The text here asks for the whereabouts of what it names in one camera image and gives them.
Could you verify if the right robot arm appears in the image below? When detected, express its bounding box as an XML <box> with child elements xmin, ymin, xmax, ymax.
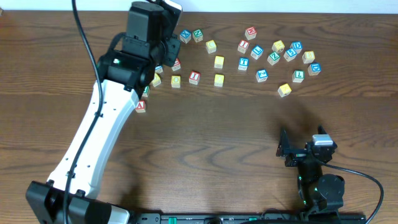
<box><xmin>276</xmin><ymin>126</ymin><xmax>345</xmax><ymax>220</ymax></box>

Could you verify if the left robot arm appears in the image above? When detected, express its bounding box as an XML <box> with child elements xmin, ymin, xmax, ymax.
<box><xmin>25</xmin><ymin>1</ymin><xmax>183</xmax><ymax>223</ymax></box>

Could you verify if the blue X letter block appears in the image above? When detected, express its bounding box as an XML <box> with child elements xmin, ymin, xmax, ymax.
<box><xmin>180</xmin><ymin>29</ymin><xmax>192</xmax><ymax>44</ymax></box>

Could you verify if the red U block centre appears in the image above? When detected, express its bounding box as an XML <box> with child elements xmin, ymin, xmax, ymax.
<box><xmin>171</xmin><ymin>58</ymin><xmax>181</xmax><ymax>71</ymax></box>

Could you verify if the blue P letter block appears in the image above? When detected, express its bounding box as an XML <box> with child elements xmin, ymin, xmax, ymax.
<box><xmin>155</xmin><ymin>65</ymin><xmax>164</xmax><ymax>73</ymax></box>

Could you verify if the green N letter block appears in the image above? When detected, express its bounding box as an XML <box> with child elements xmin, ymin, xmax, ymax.
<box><xmin>192</xmin><ymin>29</ymin><xmax>203</xmax><ymax>42</ymax></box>

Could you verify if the yellow O letter block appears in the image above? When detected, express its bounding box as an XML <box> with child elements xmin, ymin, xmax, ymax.
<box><xmin>170</xmin><ymin>75</ymin><xmax>181</xmax><ymax>88</ymax></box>

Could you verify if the red I block centre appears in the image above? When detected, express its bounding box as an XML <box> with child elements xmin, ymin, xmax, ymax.
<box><xmin>188</xmin><ymin>71</ymin><xmax>201</xmax><ymax>85</ymax></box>

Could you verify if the red i block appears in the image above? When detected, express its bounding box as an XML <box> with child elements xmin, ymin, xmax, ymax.
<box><xmin>238</xmin><ymin>40</ymin><xmax>249</xmax><ymax>54</ymax></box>
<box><xmin>188</xmin><ymin>71</ymin><xmax>201</xmax><ymax>85</ymax></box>

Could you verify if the yellow C letter block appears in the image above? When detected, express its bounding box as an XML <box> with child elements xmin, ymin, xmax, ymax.
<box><xmin>206</xmin><ymin>40</ymin><xmax>217</xmax><ymax>54</ymax></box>

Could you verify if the green B letter block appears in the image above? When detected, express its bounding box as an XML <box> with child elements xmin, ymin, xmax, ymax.
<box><xmin>142</xmin><ymin>86</ymin><xmax>150</xmax><ymax>97</ymax></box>

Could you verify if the green L letter block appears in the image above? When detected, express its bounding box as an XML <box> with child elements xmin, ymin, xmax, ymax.
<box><xmin>292</xmin><ymin>70</ymin><xmax>305</xmax><ymax>83</ymax></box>

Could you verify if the blue D block right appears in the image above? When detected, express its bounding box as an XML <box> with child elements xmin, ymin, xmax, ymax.
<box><xmin>308</xmin><ymin>63</ymin><xmax>322</xmax><ymax>76</ymax></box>

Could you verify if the blue d block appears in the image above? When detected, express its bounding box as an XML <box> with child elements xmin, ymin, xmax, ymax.
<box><xmin>308</xmin><ymin>63</ymin><xmax>322</xmax><ymax>76</ymax></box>
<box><xmin>290</xmin><ymin>41</ymin><xmax>303</xmax><ymax>54</ymax></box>

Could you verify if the red A letter block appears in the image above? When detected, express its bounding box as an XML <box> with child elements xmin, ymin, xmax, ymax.
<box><xmin>135</xmin><ymin>100</ymin><xmax>147</xmax><ymax>113</ymax></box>

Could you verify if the red I block upper right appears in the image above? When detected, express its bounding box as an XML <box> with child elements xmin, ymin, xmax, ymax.
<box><xmin>238</xmin><ymin>40</ymin><xmax>249</xmax><ymax>54</ymax></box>

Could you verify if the blue Z letter block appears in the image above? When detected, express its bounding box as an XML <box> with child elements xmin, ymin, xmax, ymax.
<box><xmin>256</xmin><ymin>69</ymin><xmax>269</xmax><ymax>83</ymax></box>

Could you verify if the blue T letter block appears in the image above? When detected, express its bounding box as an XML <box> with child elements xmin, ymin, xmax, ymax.
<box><xmin>238</xmin><ymin>57</ymin><xmax>249</xmax><ymax>71</ymax></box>

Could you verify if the yellow 8 letter block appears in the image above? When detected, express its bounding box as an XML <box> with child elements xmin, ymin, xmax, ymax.
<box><xmin>302</xmin><ymin>51</ymin><xmax>315</xmax><ymax>64</ymax></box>

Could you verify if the red H letter block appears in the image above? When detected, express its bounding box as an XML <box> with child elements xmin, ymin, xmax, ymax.
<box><xmin>245</xmin><ymin>27</ymin><xmax>257</xmax><ymax>40</ymax></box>

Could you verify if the blue S letter block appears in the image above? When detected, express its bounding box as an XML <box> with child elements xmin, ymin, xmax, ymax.
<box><xmin>284</xmin><ymin>49</ymin><xmax>297</xmax><ymax>62</ymax></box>

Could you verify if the blue L letter block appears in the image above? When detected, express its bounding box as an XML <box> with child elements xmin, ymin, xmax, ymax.
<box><xmin>251</xmin><ymin>45</ymin><xmax>264</xmax><ymax>60</ymax></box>

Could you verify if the green Z letter block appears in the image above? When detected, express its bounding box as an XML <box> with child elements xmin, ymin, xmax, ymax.
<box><xmin>267</xmin><ymin>52</ymin><xmax>280</xmax><ymax>65</ymax></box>

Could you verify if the blue D block upper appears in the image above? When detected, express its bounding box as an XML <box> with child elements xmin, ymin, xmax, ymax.
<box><xmin>290</xmin><ymin>41</ymin><xmax>303</xmax><ymax>54</ymax></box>

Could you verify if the right black cable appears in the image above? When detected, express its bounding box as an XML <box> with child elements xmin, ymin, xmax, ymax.
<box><xmin>323</xmin><ymin>163</ymin><xmax>385</xmax><ymax>224</ymax></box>

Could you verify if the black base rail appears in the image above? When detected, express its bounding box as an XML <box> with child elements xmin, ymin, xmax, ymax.
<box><xmin>127</xmin><ymin>212</ymin><xmax>366</xmax><ymax>224</ymax></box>

